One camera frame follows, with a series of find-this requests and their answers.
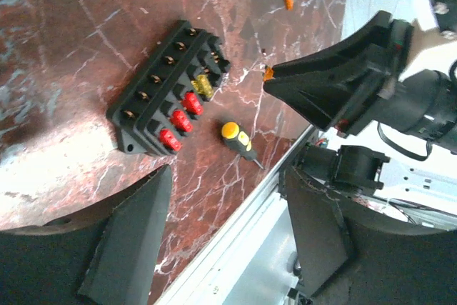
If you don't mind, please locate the black fuse box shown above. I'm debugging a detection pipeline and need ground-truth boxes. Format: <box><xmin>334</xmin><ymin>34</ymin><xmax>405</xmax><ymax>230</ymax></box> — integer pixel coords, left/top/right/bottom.
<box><xmin>106</xmin><ymin>20</ymin><xmax>231</xmax><ymax>156</ymax></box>

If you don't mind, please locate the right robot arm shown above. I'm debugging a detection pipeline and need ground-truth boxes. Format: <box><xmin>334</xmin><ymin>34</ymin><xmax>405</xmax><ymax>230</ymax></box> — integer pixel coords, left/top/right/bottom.
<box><xmin>263</xmin><ymin>0</ymin><xmax>456</xmax><ymax>152</ymax></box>

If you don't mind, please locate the red blade fuse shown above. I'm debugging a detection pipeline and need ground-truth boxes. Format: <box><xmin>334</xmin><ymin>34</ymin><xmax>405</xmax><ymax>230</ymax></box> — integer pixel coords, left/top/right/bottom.
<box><xmin>170</xmin><ymin>109</ymin><xmax>193</xmax><ymax>133</ymax></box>
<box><xmin>159</xmin><ymin>129</ymin><xmax>181</xmax><ymax>151</ymax></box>
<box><xmin>181</xmin><ymin>91</ymin><xmax>204</xmax><ymax>115</ymax></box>

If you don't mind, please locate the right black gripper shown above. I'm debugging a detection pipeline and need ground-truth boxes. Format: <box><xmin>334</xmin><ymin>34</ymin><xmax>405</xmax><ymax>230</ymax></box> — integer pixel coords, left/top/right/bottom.
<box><xmin>263</xmin><ymin>11</ymin><xmax>413</xmax><ymax>137</ymax></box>

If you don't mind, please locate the yellow black screwdriver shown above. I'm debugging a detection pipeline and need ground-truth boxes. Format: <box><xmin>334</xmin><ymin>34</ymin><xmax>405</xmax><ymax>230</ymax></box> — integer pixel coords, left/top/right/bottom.
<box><xmin>221</xmin><ymin>121</ymin><xmax>264</xmax><ymax>169</ymax></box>

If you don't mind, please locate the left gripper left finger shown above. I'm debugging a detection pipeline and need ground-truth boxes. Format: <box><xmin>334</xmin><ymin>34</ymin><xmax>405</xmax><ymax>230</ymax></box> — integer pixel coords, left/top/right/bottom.
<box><xmin>77</xmin><ymin>165</ymin><xmax>173</xmax><ymax>304</ymax></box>

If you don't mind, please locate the orange blade fuse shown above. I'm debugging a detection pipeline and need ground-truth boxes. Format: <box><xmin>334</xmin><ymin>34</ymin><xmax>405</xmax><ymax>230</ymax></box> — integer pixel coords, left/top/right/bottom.
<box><xmin>263</xmin><ymin>66</ymin><xmax>274</xmax><ymax>82</ymax></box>
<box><xmin>283</xmin><ymin>0</ymin><xmax>294</xmax><ymax>11</ymax></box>

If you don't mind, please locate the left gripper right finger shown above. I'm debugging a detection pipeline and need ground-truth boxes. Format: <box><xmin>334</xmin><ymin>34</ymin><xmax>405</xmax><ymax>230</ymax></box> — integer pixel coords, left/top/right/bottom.
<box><xmin>285</xmin><ymin>167</ymin><xmax>353</xmax><ymax>296</ymax></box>

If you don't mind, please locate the aluminium front rail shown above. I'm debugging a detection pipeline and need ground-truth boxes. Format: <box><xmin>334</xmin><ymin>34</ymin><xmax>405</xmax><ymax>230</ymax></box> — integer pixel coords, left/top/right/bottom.
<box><xmin>156</xmin><ymin>126</ymin><xmax>317</xmax><ymax>304</ymax></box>

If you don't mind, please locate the yellow blade fuse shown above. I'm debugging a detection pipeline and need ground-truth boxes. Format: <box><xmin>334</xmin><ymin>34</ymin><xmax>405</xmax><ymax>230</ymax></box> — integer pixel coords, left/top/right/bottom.
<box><xmin>191</xmin><ymin>74</ymin><xmax>214</xmax><ymax>99</ymax></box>

